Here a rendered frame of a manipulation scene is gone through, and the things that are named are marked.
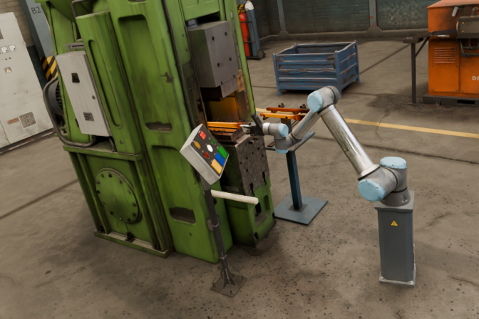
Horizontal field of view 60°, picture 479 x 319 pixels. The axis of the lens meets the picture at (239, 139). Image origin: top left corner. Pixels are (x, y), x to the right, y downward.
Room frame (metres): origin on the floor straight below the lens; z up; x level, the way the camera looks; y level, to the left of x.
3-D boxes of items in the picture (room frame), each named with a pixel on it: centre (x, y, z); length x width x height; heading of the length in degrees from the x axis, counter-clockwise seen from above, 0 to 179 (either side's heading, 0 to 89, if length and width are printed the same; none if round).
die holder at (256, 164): (3.10, 0.14, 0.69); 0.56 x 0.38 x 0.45; 53
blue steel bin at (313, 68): (6.77, -1.48, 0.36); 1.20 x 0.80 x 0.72; 49
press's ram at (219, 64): (3.08, 0.14, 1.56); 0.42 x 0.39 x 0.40; 53
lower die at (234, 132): (3.05, 0.17, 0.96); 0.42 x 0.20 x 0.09; 53
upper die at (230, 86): (3.05, 0.17, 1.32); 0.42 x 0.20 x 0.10; 53
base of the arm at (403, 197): (2.21, -0.89, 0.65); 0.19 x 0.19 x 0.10
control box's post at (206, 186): (2.43, 0.27, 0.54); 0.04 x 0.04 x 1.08; 53
